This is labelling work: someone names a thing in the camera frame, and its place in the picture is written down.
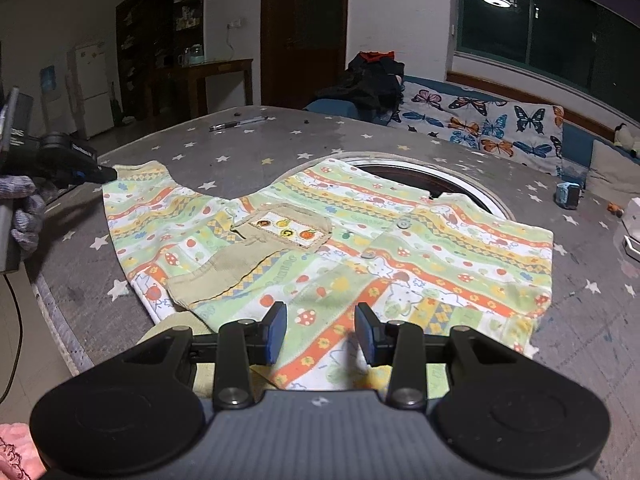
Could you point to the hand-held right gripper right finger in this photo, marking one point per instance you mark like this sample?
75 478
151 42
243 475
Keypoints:
365 332

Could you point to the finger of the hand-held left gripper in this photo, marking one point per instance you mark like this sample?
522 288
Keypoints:
102 174

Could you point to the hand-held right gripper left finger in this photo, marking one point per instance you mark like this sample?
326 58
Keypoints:
275 332

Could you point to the patterned child's shirt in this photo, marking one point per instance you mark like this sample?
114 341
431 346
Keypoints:
350 260

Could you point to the pile of dark clothes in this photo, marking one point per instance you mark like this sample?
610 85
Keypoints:
367 85

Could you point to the person's left hand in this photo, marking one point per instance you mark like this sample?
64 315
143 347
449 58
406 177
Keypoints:
27 220

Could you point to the blue water jug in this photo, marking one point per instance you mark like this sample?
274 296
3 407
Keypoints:
48 79

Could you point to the white refrigerator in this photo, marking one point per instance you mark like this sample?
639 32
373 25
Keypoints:
92 90

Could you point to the grey star print tablecloth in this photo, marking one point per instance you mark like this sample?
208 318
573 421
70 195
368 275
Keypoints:
175 150

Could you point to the black ballpoint pen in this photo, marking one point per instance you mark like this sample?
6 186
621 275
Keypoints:
237 123

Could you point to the glass jar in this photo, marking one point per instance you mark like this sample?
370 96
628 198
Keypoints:
193 55

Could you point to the wooden side table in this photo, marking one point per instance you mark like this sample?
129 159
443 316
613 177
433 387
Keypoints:
210 67

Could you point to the dark shelf cabinet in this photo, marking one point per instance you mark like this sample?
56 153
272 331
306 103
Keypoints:
150 25

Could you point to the round black induction cooktop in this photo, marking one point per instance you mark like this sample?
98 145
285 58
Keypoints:
400 172

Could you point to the butterfly print cushion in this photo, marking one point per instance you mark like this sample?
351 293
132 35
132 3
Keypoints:
475 120

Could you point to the dark wooden door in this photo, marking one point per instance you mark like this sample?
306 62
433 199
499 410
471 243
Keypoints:
300 35

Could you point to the blue smartwatch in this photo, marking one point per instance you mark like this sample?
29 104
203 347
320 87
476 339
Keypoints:
568 196

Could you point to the blue sofa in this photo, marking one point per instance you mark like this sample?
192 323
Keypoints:
577 145

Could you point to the pink fleece clothing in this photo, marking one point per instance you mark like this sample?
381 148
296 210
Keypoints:
17 455

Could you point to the pink white tissue pack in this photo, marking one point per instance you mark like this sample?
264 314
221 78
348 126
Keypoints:
632 217

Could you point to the grey cushion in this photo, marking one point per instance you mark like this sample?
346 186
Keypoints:
612 170

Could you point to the black and white plush toy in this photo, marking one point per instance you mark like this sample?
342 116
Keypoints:
627 137

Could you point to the dark window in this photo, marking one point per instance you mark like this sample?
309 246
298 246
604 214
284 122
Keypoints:
550 15

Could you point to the white wall socket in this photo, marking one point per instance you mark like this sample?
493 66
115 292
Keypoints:
236 24

